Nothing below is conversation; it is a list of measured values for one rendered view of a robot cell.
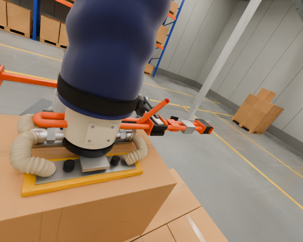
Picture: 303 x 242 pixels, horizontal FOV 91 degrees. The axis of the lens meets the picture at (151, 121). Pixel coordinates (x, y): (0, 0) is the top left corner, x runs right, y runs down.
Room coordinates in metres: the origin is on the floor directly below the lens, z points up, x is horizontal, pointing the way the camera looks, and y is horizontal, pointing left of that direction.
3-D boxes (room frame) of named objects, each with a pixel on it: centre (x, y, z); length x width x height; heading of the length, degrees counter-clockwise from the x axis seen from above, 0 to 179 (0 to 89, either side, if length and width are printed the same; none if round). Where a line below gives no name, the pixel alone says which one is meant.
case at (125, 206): (0.43, 0.16, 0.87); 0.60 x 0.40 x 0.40; 128
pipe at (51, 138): (0.41, 0.17, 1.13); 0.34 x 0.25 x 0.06; 131
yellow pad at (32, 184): (0.34, 0.11, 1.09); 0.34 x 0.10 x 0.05; 131
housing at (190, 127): (0.72, -0.18, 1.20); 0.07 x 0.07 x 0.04; 41
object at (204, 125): (0.80, -0.28, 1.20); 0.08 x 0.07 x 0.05; 131
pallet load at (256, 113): (6.78, -4.05, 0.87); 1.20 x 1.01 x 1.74; 128
